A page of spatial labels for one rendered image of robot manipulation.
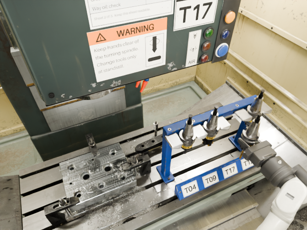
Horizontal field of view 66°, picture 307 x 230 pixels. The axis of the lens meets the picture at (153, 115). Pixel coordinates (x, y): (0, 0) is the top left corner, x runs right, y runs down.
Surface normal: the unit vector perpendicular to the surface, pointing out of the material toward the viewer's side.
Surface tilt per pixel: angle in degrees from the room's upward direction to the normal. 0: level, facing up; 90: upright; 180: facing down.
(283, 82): 90
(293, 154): 24
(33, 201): 0
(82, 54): 90
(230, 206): 7
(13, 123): 90
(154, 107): 0
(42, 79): 90
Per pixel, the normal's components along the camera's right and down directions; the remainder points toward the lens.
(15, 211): 0.36, -0.76
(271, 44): -0.91, 0.30
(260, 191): -0.37, -0.52
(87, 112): 0.42, 0.62
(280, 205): -0.58, -0.36
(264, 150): 0.00, -0.71
